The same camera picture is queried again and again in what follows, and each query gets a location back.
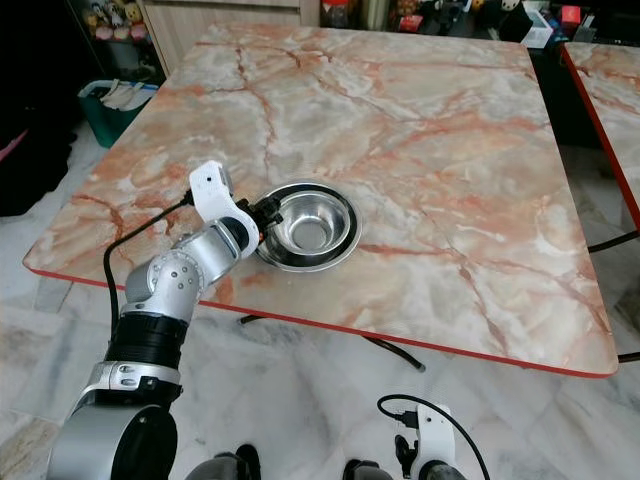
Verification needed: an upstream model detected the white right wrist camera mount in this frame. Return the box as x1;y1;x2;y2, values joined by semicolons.
415;404;457;466

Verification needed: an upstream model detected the white plastic box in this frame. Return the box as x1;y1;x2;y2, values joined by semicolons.
524;11;557;49

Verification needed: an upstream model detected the green basket with papers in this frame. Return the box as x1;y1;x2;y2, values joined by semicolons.
77;79;162;150

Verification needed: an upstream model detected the jar with red lid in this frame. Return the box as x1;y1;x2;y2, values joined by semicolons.
321;0;357;29

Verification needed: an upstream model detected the stainless steel bowl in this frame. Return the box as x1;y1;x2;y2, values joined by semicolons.
257;180;361;273

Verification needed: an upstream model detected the group of plush toys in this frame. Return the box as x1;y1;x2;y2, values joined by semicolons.
89;3;152;43

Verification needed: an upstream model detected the light wooden cabinet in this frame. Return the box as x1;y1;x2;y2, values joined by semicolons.
139;0;322;78

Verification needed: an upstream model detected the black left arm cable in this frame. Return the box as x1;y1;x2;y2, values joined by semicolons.
104;192;196;326

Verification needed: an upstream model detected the grey right robot leg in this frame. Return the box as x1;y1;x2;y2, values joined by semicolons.
340;460;391;480

